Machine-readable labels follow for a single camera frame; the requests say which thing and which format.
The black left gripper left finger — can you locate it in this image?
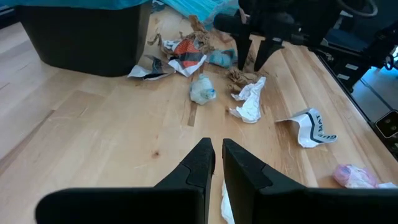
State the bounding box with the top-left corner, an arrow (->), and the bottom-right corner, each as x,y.
35,138 -> 216,224

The fresh light blue trash bag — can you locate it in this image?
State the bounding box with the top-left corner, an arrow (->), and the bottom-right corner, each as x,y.
159,0 -> 240,31

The black trash bin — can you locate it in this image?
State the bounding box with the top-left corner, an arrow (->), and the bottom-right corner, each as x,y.
17,2 -> 152,78

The brown paper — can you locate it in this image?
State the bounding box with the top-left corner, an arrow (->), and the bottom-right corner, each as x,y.
147,14 -> 218,58
225,66 -> 266,93

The white blue plastic ball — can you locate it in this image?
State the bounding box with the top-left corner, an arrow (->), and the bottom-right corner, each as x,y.
189,73 -> 218,106

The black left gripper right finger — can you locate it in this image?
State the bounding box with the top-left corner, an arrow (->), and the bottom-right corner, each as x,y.
222,138 -> 398,224

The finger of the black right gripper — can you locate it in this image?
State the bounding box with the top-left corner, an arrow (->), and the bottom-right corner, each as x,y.
234,29 -> 253,71
254,37 -> 284,73

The orange black white snack wrapper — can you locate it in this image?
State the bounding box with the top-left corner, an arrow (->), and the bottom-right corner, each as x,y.
162,38 -> 208,78

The white wrapper with MAT print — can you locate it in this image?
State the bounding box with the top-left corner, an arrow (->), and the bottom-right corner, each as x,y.
275,107 -> 338,149

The white wrapper with dark print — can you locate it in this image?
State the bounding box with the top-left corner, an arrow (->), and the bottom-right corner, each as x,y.
127,55 -> 175,82

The pink plastic bag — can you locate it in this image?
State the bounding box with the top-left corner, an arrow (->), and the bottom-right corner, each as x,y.
331,164 -> 380,190

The white tissue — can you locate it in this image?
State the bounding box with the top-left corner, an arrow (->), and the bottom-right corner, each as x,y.
229,76 -> 267,124
220,179 -> 236,224

